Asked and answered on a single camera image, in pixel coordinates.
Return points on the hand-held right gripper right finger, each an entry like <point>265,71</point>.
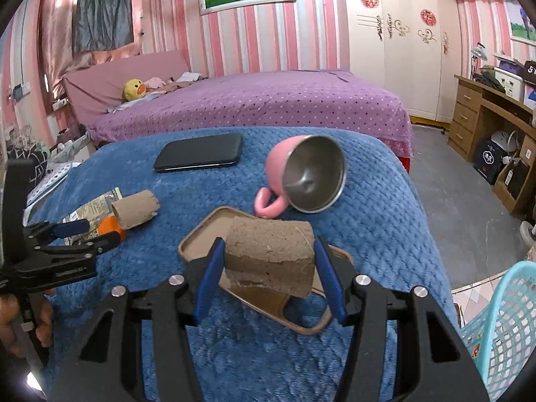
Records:
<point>331,284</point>

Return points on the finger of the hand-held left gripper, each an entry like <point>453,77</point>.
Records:
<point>104,243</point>
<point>69,228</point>

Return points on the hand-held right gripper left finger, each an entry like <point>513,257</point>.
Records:
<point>207,284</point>

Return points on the large orange peel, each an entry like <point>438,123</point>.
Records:
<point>111,226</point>

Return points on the teal plastic basket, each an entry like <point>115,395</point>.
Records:
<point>506,326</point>

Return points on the person's left hand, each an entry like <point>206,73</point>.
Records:
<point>8,318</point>

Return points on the grey barcode wrapper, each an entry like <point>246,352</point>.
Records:
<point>96,205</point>

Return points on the brown phone case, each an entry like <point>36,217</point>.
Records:
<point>201,238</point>

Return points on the black plaid cloth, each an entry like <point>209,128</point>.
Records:
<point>39,153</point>

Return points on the blue fleece blanket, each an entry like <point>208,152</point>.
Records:
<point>377,217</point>

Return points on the pink steel-lined cup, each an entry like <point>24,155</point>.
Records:
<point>314,176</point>

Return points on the power strip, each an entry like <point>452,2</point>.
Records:
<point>60,103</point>

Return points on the black smartphone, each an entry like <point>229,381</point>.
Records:
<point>199,153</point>

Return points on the yellow duck plush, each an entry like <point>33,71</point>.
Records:
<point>133,90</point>

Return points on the pink covered headboard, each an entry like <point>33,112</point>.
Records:
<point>104,79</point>

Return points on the pink plush toy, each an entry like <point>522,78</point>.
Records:
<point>155,82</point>

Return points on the white cloth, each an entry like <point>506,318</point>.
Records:
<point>188,77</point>

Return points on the bed with purple bedspread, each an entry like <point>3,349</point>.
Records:
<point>251,100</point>

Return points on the pink satin curtain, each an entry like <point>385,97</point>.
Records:
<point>56,29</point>

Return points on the black gift box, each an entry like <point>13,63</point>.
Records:
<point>488,161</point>

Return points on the wooden desk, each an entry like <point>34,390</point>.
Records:
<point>467,113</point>

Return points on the grey curtain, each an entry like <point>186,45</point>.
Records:
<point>102,8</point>

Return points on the white round appliance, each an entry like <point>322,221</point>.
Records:
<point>502,140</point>

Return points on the white wardrobe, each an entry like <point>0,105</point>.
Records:
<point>406,71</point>

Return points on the white storage box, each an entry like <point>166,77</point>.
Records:
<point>508,83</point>

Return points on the desk lamp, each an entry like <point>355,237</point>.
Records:
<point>478,56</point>

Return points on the framed couple picture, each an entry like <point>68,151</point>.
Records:
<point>523,21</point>

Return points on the wall socket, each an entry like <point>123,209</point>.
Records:
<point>20,91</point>

